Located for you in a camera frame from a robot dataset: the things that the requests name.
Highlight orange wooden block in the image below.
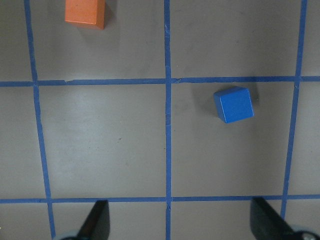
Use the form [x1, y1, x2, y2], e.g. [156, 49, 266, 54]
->
[64, 0, 106, 30]

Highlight blue wooden block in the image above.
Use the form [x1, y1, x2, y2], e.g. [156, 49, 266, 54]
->
[213, 86, 255, 124]

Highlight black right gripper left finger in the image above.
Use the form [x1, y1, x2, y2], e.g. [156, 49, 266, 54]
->
[76, 200, 110, 240]

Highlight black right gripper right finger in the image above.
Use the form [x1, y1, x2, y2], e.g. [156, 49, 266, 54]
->
[249, 197, 310, 240]

